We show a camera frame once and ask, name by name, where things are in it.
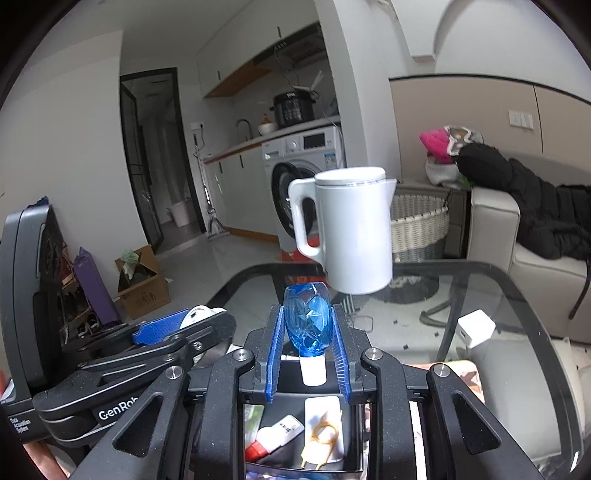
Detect white cushion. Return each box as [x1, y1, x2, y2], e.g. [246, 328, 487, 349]
[466, 342, 591, 462]

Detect mop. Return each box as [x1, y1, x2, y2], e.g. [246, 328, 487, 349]
[193, 134, 230, 241]

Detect spotted slipper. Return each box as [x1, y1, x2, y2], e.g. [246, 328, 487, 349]
[390, 276, 439, 301]

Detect dark cable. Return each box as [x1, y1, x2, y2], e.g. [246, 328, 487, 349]
[419, 300, 455, 328]

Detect purple bag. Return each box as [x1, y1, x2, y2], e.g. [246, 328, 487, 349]
[73, 247, 122, 324]

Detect white wall cabinets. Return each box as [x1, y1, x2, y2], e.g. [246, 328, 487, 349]
[196, 0, 321, 97]

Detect pink cloth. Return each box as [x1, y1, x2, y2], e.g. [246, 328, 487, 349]
[419, 128, 455, 163]

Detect person's left hand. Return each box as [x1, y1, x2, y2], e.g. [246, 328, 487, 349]
[22, 441, 77, 480]

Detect black cardboard box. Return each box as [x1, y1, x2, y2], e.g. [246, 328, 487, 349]
[242, 355, 368, 474]

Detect black framed glass door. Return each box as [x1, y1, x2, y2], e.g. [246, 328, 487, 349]
[119, 68, 206, 254]

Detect wicker basket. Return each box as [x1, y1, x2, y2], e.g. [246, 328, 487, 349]
[390, 194, 451, 264]

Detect shoe rack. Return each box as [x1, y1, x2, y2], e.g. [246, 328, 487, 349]
[39, 196, 112, 342]

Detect black puffer jacket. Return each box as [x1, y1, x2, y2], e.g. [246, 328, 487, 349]
[455, 143, 591, 261]

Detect brown cardboard box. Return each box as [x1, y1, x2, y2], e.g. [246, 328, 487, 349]
[115, 244, 171, 319]

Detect patterned plush hat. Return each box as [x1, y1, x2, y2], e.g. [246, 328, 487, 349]
[444, 126, 485, 155]

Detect yellow hair clip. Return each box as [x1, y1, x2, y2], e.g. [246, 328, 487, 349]
[300, 408, 340, 469]

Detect white base cabinets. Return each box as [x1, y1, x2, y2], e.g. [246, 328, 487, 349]
[203, 143, 280, 241]

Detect blue crystal cap bottle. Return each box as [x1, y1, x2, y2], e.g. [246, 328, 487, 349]
[283, 282, 334, 386]

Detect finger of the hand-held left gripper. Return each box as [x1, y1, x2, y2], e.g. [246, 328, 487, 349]
[76, 311, 237, 379]
[64, 308, 191, 360]

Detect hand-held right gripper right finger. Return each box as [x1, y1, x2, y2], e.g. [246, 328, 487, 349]
[331, 305, 555, 480]

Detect range hood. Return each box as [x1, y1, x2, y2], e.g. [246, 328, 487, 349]
[253, 28, 326, 70]

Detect light grey sofa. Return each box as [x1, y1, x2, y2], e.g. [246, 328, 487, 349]
[466, 154, 591, 344]

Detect white grey cloth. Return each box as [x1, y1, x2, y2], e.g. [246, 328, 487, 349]
[425, 159, 467, 188]

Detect white electric kettle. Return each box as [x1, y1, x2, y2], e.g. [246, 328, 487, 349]
[287, 166, 398, 295]

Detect white tube with red cap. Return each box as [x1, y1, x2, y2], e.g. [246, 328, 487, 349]
[247, 414, 305, 462]

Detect white washing machine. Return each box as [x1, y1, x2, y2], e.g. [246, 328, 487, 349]
[262, 127, 347, 259]

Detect white charger adapter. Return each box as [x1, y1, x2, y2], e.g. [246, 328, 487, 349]
[457, 310, 496, 348]

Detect small green tin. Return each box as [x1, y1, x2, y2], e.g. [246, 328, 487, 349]
[245, 404, 265, 444]

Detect black pressure cooker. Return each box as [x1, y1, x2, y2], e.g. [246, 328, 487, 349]
[272, 91, 317, 126]

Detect white bucket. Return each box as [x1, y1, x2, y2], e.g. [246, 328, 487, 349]
[167, 199, 191, 227]

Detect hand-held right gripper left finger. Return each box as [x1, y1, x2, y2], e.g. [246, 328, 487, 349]
[90, 305, 284, 480]

